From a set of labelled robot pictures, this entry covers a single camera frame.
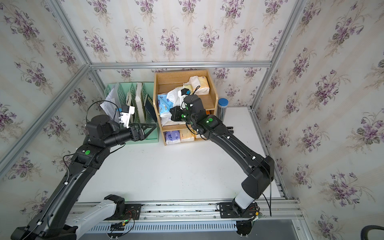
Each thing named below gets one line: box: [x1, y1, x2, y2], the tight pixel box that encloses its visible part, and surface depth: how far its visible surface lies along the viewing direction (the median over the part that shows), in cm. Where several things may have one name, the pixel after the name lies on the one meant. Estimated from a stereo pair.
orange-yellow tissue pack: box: [184, 76, 210, 96], surface depth 85 cm
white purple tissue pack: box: [161, 114, 187, 127], surface depth 84 cm
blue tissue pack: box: [157, 93, 174, 118], surface depth 73 cm
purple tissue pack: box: [165, 130, 181, 144], surface depth 97 cm
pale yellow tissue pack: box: [180, 129, 195, 142], surface depth 97 cm
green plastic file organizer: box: [104, 82, 160, 145], surface depth 92 cm
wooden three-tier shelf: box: [153, 70, 219, 146], surface depth 87 cm
